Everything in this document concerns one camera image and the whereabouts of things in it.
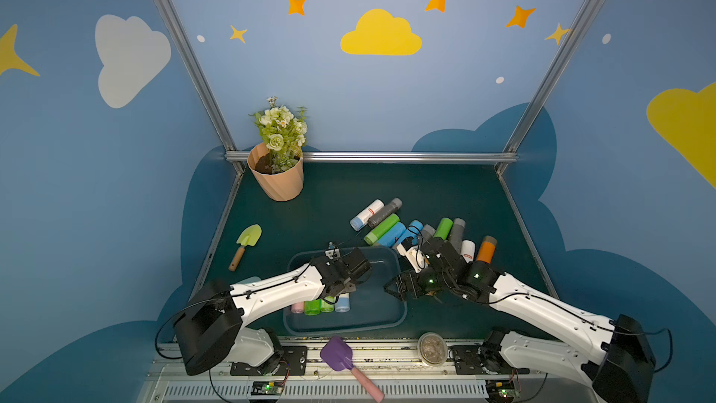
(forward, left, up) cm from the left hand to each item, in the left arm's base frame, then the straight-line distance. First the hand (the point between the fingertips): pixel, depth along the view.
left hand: (350, 283), depth 84 cm
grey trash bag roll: (+20, -27, -2) cm, 34 cm away
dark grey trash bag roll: (+29, -12, -3) cm, 31 cm away
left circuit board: (-26, +21, -6) cm, 34 cm away
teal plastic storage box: (-7, -7, -3) cm, 10 cm away
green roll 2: (+17, -7, -2) cm, 19 cm away
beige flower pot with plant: (+38, +28, +12) cm, 48 cm away
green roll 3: (+23, -33, -3) cm, 41 cm away
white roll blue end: (+13, -40, -2) cm, 42 cm away
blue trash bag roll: (+18, -14, -1) cm, 22 cm away
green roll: (-7, +7, -1) cm, 10 cm away
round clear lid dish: (-17, -23, +1) cm, 29 cm away
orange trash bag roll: (+14, -47, -3) cm, 49 cm away
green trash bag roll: (-7, +11, -1) cm, 13 cm away
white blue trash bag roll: (-5, +2, -1) cm, 6 cm away
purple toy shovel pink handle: (-19, +3, -4) cm, 19 cm away
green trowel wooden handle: (+17, +37, -5) cm, 42 cm away
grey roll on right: (+20, -38, -3) cm, 43 cm away
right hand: (-2, -14, +8) cm, 16 cm away
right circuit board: (-26, -41, -5) cm, 49 cm away
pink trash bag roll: (-7, +15, -2) cm, 17 cm away
